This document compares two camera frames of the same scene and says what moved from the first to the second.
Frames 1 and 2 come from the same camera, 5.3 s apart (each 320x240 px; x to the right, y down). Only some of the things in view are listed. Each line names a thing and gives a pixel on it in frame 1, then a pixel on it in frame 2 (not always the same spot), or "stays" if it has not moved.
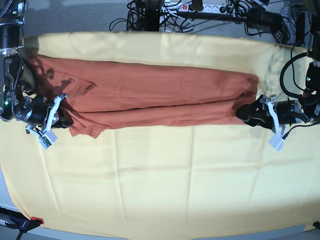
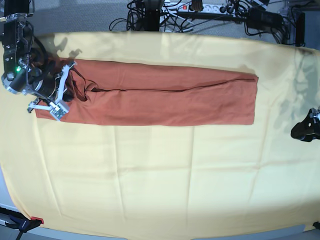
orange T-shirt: [101, 94] stays
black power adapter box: [258, 17] stays
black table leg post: [152, 15] stays
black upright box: [300, 29] stays
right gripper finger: [268, 122] -> [309, 137]
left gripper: [39, 112] -> [44, 85]
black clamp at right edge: [317, 224] stays
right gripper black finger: [254, 109] -> [309, 126]
